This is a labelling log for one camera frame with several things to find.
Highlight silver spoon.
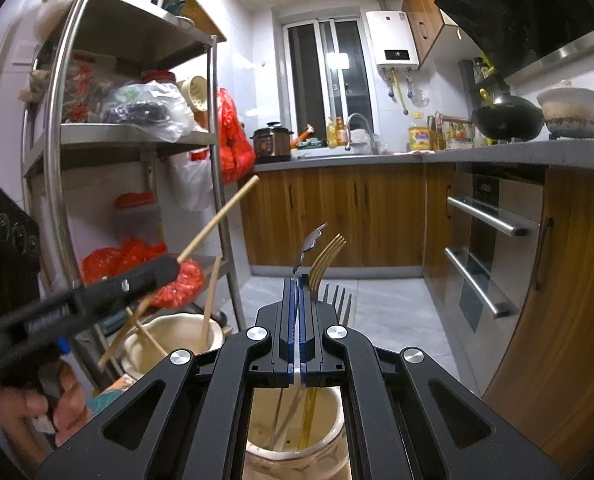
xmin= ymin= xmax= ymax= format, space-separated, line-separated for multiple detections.
xmin=291 ymin=222 xmax=329 ymax=282

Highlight white clay pot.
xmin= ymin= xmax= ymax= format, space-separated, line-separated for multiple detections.
xmin=537 ymin=80 xmax=594 ymax=139

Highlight stainless steel shelf rack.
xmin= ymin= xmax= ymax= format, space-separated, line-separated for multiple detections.
xmin=19 ymin=0 xmax=248 ymax=396

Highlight orange sauce bottles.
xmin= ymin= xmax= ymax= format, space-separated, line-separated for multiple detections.
xmin=327 ymin=116 xmax=348 ymax=148

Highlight cream plastic colander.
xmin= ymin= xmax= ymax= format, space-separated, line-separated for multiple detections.
xmin=179 ymin=75 xmax=210 ymax=114

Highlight floral ceramic utensil holder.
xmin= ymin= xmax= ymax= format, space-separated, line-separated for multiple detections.
xmin=122 ymin=312 xmax=350 ymax=480

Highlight white water heater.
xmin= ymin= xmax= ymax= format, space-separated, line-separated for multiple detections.
xmin=366 ymin=10 xmax=422 ymax=71

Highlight person's left hand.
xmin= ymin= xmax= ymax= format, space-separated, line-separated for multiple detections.
xmin=0 ymin=359 xmax=90 ymax=450

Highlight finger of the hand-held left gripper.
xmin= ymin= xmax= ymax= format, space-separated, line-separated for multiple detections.
xmin=74 ymin=253 xmax=182 ymax=313
xmin=99 ymin=306 xmax=142 ymax=335

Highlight kitchen faucet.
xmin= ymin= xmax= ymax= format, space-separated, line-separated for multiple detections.
xmin=345 ymin=112 xmax=380 ymax=156

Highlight black wok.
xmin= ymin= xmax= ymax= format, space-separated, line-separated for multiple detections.
xmin=469 ymin=87 xmax=546 ymax=142

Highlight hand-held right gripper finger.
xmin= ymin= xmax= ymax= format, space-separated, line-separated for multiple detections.
xmin=299 ymin=277 xmax=562 ymax=480
xmin=37 ymin=277 xmax=300 ymax=480

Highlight wooden base cabinets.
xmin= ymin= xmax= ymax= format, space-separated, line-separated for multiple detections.
xmin=239 ymin=160 xmax=594 ymax=466

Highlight white plastic bag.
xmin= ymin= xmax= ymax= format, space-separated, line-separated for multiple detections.
xmin=169 ymin=147 xmax=215 ymax=212

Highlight built-in steel oven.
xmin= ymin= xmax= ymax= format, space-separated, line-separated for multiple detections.
xmin=444 ymin=162 xmax=548 ymax=333

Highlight clear plastic bag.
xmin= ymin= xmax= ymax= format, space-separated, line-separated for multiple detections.
xmin=99 ymin=80 xmax=195 ymax=143

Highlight silver fork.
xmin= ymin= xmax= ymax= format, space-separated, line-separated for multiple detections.
xmin=322 ymin=284 xmax=354 ymax=327

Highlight gold fork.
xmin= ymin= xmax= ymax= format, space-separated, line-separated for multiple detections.
xmin=299 ymin=233 xmax=348 ymax=453

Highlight wooden wall cabinet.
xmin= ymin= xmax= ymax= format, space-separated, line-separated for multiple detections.
xmin=402 ymin=0 xmax=482 ymax=69

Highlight printed horse tablecloth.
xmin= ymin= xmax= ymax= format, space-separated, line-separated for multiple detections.
xmin=84 ymin=372 xmax=138 ymax=411

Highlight sliding window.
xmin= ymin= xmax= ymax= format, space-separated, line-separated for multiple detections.
xmin=282 ymin=17 xmax=378 ymax=151

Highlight black range hood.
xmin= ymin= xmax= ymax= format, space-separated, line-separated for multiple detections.
xmin=434 ymin=0 xmax=594 ymax=86

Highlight hanging red plastic bag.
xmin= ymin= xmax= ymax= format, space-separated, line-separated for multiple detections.
xmin=217 ymin=87 xmax=256 ymax=184

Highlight red print food package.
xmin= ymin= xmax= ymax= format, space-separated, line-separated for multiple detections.
xmin=61 ymin=50 xmax=118 ymax=124

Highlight red lid plastic container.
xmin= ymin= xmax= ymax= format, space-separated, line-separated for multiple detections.
xmin=114 ymin=192 xmax=158 ymax=212

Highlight wooden chopstick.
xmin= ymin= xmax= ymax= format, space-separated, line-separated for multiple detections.
xmin=126 ymin=307 xmax=172 ymax=357
xmin=200 ymin=256 xmax=222 ymax=352
xmin=98 ymin=175 xmax=261 ymax=370

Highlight wooden board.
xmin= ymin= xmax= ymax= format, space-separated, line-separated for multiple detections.
xmin=159 ymin=0 xmax=228 ymax=44

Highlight grey countertop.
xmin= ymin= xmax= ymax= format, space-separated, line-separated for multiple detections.
xmin=252 ymin=137 xmax=594 ymax=174

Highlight pressure cooker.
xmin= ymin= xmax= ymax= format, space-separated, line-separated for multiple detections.
xmin=252 ymin=121 xmax=295 ymax=163

